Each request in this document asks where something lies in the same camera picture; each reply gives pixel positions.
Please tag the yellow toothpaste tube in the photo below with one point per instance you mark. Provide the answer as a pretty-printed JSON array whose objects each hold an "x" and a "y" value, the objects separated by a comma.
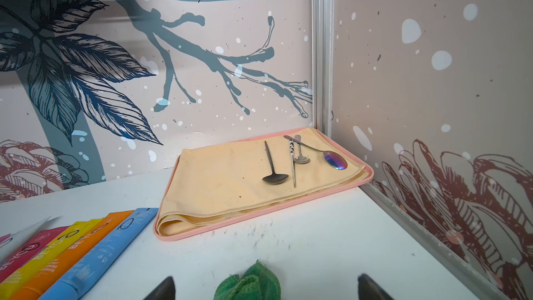
[{"x": 59, "y": 244}]

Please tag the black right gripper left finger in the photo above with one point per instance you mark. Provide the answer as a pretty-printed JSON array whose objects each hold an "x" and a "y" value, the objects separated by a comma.
[{"x": 166, "y": 290}]

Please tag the orange toothpaste tube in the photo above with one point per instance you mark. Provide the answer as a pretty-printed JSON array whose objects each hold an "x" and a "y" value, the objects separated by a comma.
[{"x": 48, "y": 275}]

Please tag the black spoon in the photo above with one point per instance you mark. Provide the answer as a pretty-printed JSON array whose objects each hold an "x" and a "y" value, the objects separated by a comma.
[{"x": 274, "y": 178}]

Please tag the white toothpaste tube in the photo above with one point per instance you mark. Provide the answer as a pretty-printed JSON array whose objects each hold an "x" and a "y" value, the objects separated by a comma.
[{"x": 15, "y": 241}]

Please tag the red pink toothpaste tube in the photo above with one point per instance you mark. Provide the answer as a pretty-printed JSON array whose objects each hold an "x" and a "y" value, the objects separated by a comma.
[{"x": 28, "y": 250}]

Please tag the patterned handle utensil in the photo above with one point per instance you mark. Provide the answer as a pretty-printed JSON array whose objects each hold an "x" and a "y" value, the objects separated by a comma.
[{"x": 293, "y": 169}]

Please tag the blue toothpaste tube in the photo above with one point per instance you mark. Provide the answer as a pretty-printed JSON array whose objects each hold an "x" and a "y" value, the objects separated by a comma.
[{"x": 78, "y": 277}]

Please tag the beige folded cloth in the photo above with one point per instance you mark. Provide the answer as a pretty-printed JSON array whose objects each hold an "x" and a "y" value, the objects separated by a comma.
[{"x": 233, "y": 183}]

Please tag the green cleaning cloth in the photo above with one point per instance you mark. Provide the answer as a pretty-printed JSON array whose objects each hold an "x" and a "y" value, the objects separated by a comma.
[{"x": 258, "y": 282}]

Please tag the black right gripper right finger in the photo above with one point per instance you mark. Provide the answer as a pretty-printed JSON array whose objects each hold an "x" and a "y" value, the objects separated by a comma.
[{"x": 368, "y": 289}]

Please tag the iridescent purple spoon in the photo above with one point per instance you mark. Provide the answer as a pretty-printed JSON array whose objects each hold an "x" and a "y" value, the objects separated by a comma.
[{"x": 334, "y": 159}]

